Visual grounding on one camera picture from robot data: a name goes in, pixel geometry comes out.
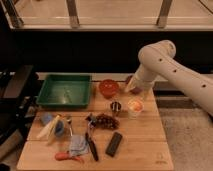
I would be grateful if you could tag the red bowl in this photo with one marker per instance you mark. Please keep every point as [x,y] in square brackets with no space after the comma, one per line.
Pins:
[108,88]

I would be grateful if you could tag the black equipment on left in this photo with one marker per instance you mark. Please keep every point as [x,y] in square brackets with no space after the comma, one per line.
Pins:
[17,91]

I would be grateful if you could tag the orange carrot toy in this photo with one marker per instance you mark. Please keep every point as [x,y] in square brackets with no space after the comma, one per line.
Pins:
[60,156]

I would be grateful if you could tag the wooden board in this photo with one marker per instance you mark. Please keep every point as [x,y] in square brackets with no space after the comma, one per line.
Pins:
[143,147]

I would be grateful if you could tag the clear glass cup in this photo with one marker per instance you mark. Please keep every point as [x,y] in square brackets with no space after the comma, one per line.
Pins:
[135,107]

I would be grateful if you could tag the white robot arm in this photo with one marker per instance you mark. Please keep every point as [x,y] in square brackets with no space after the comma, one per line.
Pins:
[158,59]

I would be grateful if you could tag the light blue small object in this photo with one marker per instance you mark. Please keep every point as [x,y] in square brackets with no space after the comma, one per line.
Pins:
[46,118]

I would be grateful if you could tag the bunch of dark grapes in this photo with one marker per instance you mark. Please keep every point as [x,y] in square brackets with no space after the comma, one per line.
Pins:
[107,122]

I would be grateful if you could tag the green plastic tray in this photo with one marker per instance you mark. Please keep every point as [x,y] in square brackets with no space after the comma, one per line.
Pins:
[65,91]

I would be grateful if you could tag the blue grey cloth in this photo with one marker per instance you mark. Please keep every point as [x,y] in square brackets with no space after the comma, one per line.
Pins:
[78,145]

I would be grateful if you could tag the small metal cup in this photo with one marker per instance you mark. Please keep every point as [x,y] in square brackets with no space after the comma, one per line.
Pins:
[115,107]

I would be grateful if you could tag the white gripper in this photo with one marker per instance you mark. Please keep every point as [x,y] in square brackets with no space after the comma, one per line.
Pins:
[143,79]

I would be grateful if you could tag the blue cup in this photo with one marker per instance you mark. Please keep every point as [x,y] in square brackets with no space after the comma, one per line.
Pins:
[59,129]

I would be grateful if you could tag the black rectangular block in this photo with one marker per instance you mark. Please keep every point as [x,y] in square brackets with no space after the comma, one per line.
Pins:
[113,144]

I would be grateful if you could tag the metal spoon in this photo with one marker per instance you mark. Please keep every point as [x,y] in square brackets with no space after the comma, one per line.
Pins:
[69,122]

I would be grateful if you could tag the purple bowl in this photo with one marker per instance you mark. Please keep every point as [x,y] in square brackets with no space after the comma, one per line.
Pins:
[134,90]

